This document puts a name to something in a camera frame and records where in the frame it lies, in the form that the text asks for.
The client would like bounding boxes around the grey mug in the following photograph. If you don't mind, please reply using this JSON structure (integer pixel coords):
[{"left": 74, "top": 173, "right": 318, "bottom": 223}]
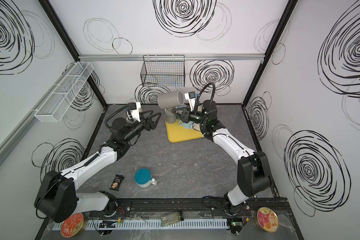
[
  {"left": 165, "top": 108, "right": 177, "bottom": 124},
  {"left": 158, "top": 91, "right": 185, "bottom": 109}
]

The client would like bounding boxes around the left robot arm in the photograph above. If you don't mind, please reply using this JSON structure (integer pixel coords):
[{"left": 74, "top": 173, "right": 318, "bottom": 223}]
[{"left": 34, "top": 110, "right": 162, "bottom": 223}]

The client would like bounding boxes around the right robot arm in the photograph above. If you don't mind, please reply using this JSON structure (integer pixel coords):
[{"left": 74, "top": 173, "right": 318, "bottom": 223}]
[{"left": 171, "top": 100, "right": 274, "bottom": 215}]

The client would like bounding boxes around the blue butterfly mug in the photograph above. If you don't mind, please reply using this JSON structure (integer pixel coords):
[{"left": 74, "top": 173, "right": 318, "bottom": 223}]
[{"left": 178, "top": 120, "right": 194, "bottom": 130}]

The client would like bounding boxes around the yellow plastic tray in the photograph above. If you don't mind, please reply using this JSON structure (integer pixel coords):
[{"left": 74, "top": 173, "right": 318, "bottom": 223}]
[{"left": 166, "top": 121, "right": 203, "bottom": 143}]

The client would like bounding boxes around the teal lidded cup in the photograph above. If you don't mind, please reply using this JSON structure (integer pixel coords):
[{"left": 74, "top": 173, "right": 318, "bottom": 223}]
[{"left": 135, "top": 168, "right": 157, "bottom": 188}]

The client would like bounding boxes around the dark snack packet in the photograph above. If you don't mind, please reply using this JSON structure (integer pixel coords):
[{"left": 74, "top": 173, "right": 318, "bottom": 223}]
[{"left": 109, "top": 175, "right": 125, "bottom": 191}]

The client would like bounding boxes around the clear plastic box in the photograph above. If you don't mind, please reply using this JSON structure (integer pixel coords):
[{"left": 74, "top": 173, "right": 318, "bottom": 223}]
[{"left": 161, "top": 211, "right": 184, "bottom": 227}]

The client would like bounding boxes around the red round tin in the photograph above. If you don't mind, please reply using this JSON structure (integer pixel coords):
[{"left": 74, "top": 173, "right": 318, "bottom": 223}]
[{"left": 60, "top": 213, "right": 87, "bottom": 238}]

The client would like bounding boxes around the pink round tin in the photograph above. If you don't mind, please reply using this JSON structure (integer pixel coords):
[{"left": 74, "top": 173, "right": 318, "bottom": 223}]
[{"left": 254, "top": 207, "right": 280, "bottom": 233}]

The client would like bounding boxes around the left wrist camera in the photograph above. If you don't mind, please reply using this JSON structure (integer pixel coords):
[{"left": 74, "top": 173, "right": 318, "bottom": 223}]
[{"left": 127, "top": 102, "right": 141, "bottom": 122}]

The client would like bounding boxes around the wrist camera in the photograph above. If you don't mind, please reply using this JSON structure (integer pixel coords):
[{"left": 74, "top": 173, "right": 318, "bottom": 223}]
[
  {"left": 184, "top": 92, "right": 198, "bottom": 111},
  {"left": 127, "top": 102, "right": 141, "bottom": 122}
]

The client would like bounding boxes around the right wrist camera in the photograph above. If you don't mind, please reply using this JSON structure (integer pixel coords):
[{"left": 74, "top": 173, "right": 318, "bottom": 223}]
[{"left": 184, "top": 92, "right": 198, "bottom": 111}]

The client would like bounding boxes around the black wire basket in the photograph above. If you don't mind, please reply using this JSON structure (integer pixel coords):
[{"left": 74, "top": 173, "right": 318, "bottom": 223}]
[{"left": 140, "top": 55, "right": 186, "bottom": 87}]

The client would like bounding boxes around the white wire shelf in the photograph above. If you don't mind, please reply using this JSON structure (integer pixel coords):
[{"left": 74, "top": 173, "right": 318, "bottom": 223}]
[{"left": 34, "top": 62, "right": 94, "bottom": 123}]

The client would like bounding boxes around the white slotted cable duct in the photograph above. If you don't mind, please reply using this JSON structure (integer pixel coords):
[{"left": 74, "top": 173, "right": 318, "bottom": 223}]
[{"left": 52, "top": 218, "right": 229, "bottom": 231}]

